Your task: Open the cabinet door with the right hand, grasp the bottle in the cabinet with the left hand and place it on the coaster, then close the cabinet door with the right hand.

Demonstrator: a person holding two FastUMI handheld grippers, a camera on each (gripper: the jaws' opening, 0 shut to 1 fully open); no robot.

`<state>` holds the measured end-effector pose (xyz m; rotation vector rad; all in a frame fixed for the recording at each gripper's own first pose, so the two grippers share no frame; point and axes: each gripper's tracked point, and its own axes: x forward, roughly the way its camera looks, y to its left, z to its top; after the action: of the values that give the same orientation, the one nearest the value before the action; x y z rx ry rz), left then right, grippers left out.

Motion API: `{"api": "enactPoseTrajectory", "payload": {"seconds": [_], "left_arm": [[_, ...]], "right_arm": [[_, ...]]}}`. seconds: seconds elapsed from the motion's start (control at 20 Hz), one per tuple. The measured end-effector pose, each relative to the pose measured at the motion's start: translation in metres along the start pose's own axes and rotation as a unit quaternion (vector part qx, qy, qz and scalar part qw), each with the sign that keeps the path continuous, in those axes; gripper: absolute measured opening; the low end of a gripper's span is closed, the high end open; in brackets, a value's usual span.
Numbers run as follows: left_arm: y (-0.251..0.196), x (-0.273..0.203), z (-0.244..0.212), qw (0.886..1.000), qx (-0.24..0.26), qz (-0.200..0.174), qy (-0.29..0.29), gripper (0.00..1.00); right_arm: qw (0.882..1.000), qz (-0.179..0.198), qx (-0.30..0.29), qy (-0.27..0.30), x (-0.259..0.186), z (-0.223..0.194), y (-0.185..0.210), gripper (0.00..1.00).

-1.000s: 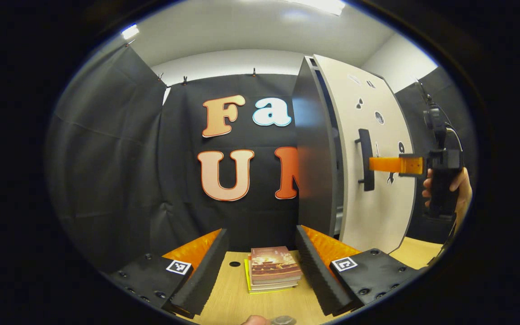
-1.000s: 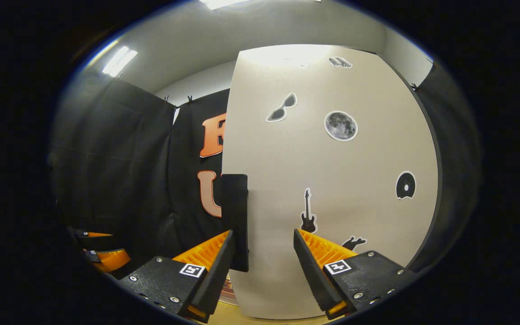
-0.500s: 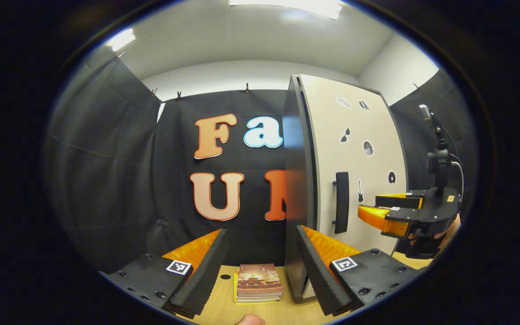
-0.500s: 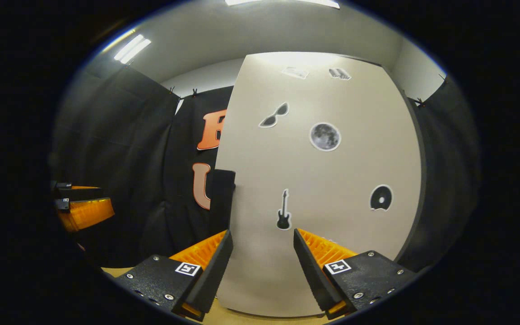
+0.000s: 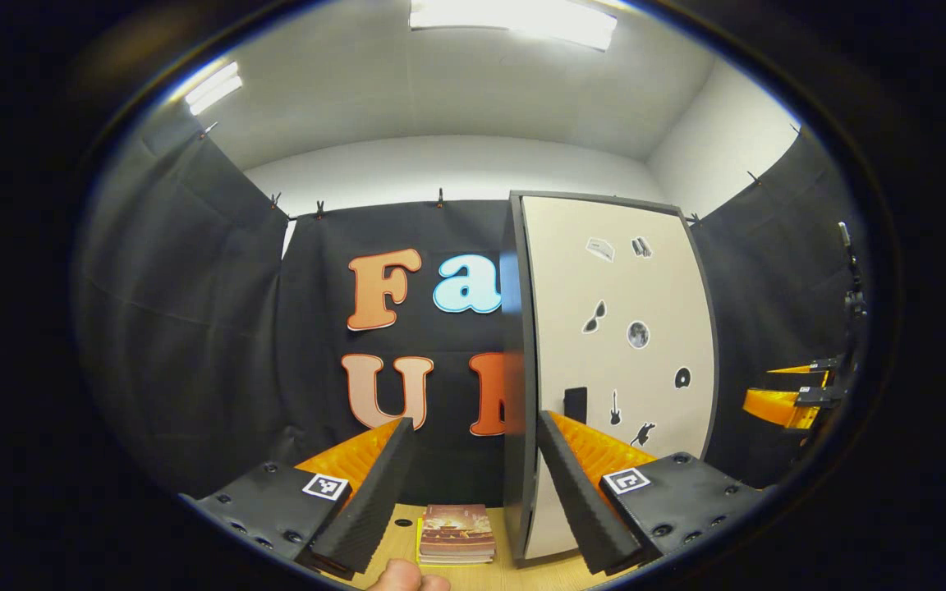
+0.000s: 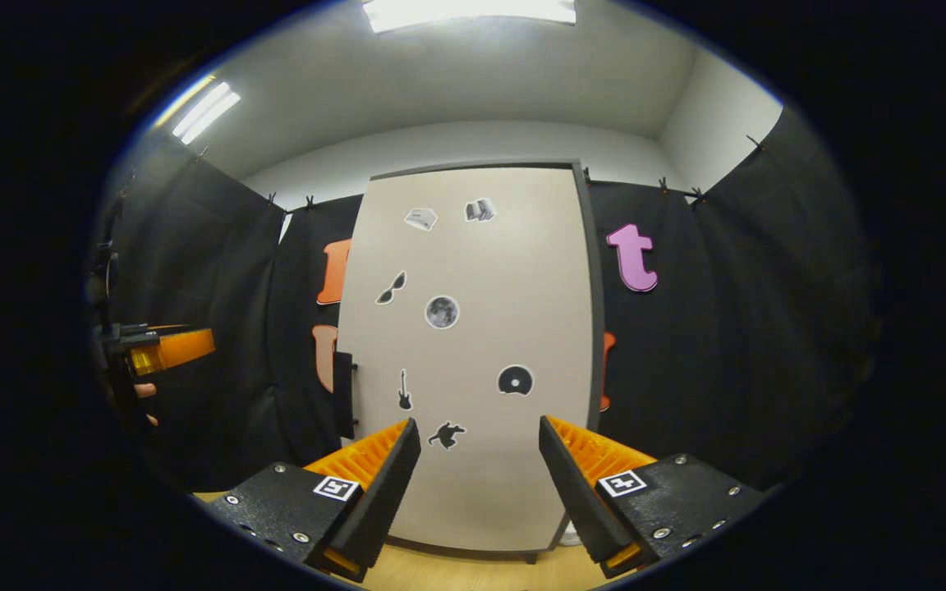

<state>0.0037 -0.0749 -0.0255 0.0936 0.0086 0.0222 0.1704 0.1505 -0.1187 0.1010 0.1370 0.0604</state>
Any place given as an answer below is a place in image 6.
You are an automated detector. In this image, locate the large ceiling light panel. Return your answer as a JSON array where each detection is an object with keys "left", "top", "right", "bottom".
[{"left": 362, "top": 0, "right": 577, "bottom": 34}]

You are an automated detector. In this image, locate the black backdrop cloth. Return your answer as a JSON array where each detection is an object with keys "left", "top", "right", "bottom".
[{"left": 91, "top": 107, "right": 880, "bottom": 493}]

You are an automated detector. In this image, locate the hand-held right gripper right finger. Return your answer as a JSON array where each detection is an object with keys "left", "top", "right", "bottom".
[{"left": 539, "top": 415, "right": 769, "bottom": 580}]

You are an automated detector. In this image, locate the small ceiling light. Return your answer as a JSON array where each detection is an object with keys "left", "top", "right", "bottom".
[{"left": 171, "top": 78, "right": 241, "bottom": 146}]

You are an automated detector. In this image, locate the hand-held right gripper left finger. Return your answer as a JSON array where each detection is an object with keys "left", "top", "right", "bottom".
[{"left": 206, "top": 417, "right": 423, "bottom": 584}]

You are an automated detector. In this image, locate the grey cabinet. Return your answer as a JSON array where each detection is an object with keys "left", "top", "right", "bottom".
[{"left": 333, "top": 158, "right": 605, "bottom": 566}]

